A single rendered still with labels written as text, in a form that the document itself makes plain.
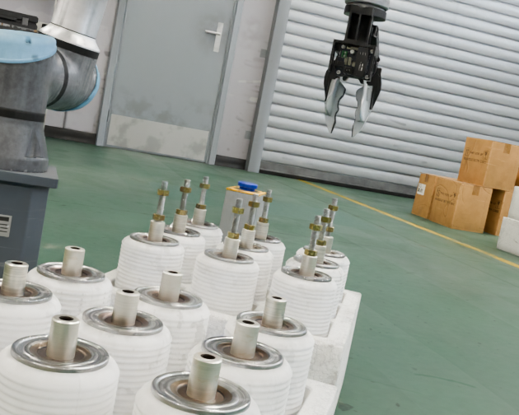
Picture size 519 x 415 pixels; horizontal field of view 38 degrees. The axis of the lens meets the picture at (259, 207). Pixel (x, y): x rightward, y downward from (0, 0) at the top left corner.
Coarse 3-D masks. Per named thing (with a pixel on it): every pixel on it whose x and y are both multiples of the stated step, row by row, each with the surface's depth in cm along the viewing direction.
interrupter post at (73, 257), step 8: (72, 248) 84; (80, 248) 85; (64, 256) 84; (72, 256) 83; (80, 256) 84; (64, 264) 83; (72, 264) 83; (80, 264) 84; (64, 272) 83; (72, 272) 83; (80, 272) 84
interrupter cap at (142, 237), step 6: (132, 234) 113; (138, 234) 115; (144, 234) 116; (138, 240) 110; (144, 240) 110; (150, 240) 111; (162, 240) 115; (168, 240) 114; (174, 240) 115; (168, 246) 111; (174, 246) 112
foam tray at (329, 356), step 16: (112, 272) 119; (112, 304) 108; (256, 304) 116; (352, 304) 129; (208, 320) 105; (224, 320) 105; (336, 320) 115; (352, 320) 119; (208, 336) 105; (336, 336) 107; (352, 336) 136; (320, 352) 102; (336, 352) 102; (320, 368) 102; (336, 368) 102; (336, 384) 104; (336, 400) 123
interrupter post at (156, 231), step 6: (150, 222) 113; (156, 222) 112; (162, 222) 113; (150, 228) 113; (156, 228) 112; (162, 228) 113; (150, 234) 113; (156, 234) 112; (162, 234) 113; (156, 240) 113
